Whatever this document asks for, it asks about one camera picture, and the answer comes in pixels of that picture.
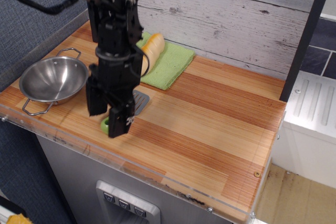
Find grey dispenser button panel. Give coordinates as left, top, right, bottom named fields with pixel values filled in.
left=96, top=180, right=161, bottom=223

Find yellow object at corner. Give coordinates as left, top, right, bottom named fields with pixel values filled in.
left=6, top=214, right=33, bottom=224

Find black frame post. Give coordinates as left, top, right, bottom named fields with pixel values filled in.
left=279, top=0, right=326, bottom=102
left=87, top=2, right=100, bottom=42

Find black left frame post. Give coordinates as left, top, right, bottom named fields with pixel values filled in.
left=87, top=2, right=100, bottom=42

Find green cloth napkin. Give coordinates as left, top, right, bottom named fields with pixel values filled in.
left=137, top=32, right=195, bottom=90

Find toy bread loaf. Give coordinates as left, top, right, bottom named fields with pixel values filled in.
left=141, top=33, right=165, bottom=76

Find grey spatula with green handle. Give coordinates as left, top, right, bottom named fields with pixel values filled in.
left=100, top=90, right=150, bottom=134

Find white ribbed appliance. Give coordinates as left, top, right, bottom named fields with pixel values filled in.
left=271, top=71, right=335, bottom=188

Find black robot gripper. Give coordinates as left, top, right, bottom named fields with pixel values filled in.
left=86, top=53, right=143, bottom=138

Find black right frame post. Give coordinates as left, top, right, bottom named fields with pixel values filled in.
left=279, top=0, right=326, bottom=102

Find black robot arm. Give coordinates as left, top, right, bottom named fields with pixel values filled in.
left=86, top=0, right=143, bottom=138

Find steel bowl with handles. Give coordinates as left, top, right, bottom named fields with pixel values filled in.
left=19, top=48, right=89, bottom=116

